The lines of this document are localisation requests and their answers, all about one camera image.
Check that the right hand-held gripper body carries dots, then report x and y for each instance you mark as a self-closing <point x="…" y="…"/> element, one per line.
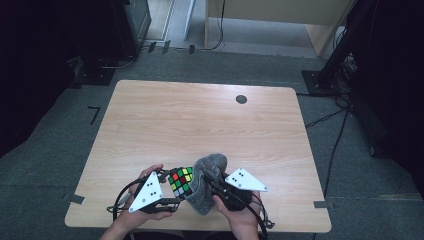
<point x="245" y="180"/>

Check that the small black tape piece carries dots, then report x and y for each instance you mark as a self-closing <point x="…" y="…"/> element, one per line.
<point x="151" y="46"/>
<point x="166" y="46"/>
<point x="191" y="49"/>

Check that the dark round table grommet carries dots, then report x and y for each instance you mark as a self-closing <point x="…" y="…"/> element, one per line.
<point x="241" y="99"/>

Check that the dark cabinet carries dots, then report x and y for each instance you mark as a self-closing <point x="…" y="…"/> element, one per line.
<point x="131" y="26"/>

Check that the light wooden desk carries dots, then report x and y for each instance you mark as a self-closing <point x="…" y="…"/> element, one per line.
<point x="266" y="10"/>

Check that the black metal stand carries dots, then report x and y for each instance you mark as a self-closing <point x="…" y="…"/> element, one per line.
<point x="316" y="85"/>

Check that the grey towel cloth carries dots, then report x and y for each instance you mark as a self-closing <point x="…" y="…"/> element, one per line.
<point x="206" y="166"/>

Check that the black stand base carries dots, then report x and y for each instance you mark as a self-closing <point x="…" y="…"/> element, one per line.
<point x="95" y="76"/>

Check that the multicoloured puzzle cube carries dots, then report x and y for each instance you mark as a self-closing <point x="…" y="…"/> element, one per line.
<point x="180" y="181"/>

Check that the grey floor tape piece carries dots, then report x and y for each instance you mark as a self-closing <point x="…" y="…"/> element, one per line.
<point x="322" y="204"/>
<point x="76" y="199"/>

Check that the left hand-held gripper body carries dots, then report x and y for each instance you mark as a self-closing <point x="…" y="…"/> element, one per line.
<point x="146" y="195"/>

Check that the dark curtain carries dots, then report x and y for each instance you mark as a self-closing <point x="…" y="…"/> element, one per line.
<point x="33" y="66"/>
<point x="400" y="83"/>

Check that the person's right hand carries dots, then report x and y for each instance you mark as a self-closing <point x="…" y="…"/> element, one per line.
<point x="243" y="220"/>

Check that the person's left hand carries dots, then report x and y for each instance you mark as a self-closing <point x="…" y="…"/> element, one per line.
<point x="140" y="218"/>

